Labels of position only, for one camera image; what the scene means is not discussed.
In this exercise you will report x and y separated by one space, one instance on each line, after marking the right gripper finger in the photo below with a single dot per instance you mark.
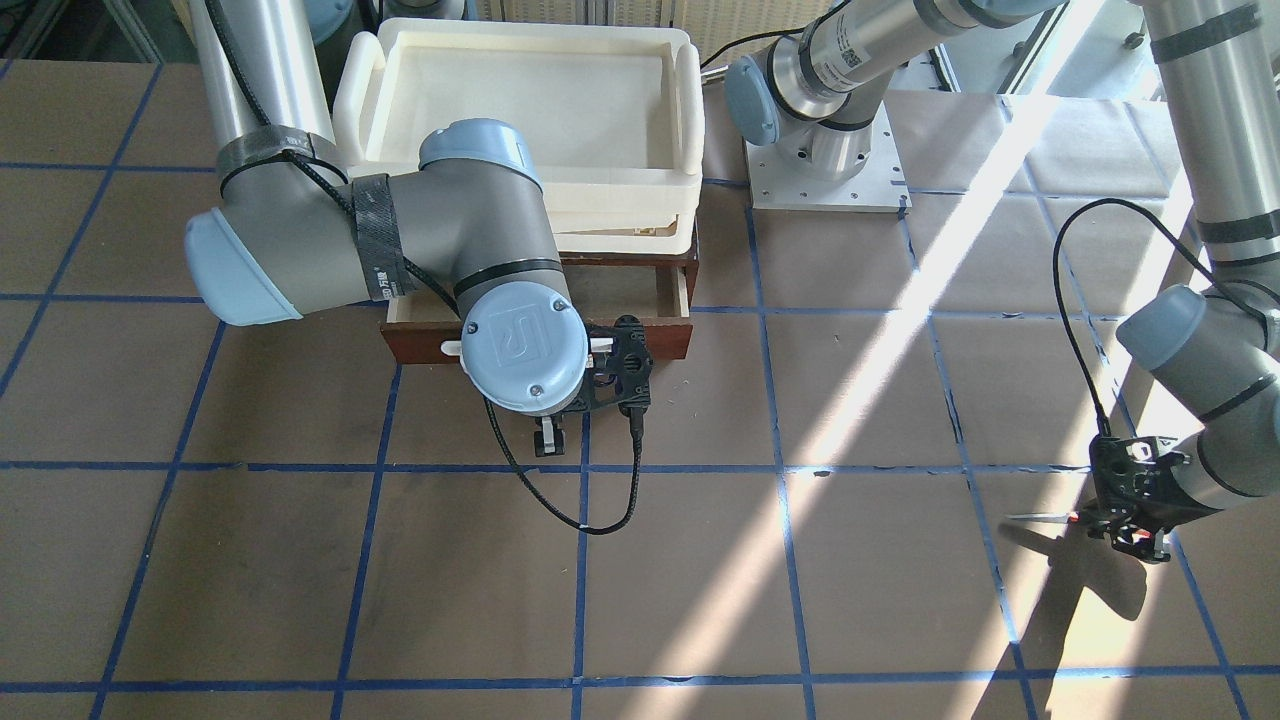
549 439

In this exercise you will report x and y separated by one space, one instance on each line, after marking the brown wooden drawer cabinet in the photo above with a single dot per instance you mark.
657 289

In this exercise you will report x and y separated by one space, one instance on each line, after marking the red and white scissors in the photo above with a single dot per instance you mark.
1070 519

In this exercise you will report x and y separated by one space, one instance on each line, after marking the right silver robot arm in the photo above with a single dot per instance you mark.
295 233

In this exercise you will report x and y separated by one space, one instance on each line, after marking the white plastic tray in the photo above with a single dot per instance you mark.
613 117

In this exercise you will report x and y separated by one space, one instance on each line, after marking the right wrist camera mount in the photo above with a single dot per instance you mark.
619 369

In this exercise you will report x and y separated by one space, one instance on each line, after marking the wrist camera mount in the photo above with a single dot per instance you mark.
619 369
1133 504

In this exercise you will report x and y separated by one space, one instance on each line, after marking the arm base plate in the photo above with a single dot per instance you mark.
822 169

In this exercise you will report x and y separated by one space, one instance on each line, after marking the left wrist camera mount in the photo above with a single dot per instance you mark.
1133 504

